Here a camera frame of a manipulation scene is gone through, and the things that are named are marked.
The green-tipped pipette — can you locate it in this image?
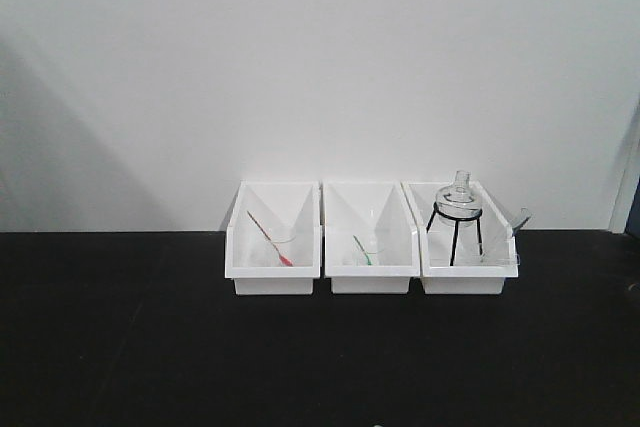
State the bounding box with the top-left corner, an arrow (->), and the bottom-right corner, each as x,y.
352,235 -> 373,266

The red-tipped pipette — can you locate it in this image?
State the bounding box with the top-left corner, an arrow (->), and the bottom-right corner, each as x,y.
246,211 -> 294,267

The white storage bin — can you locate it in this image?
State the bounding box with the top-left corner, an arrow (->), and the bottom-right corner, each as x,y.
401,181 -> 519,295
225,181 -> 322,296
322,181 -> 421,294

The white left storage bin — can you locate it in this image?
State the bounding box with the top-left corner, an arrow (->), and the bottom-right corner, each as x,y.
225,181 -> 322,296

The black wire tripod stand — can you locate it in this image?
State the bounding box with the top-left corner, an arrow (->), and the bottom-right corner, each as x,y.
426,202 -> 484,266

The white middle storage bin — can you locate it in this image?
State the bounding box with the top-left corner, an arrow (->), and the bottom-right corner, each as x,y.
322,181 -> 421,294

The white right storage bin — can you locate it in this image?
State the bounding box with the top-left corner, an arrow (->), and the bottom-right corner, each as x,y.
401,181 -> 519,295

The clear glass flask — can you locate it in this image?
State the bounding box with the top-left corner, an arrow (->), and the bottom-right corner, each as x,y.
435,170 -> 483,221

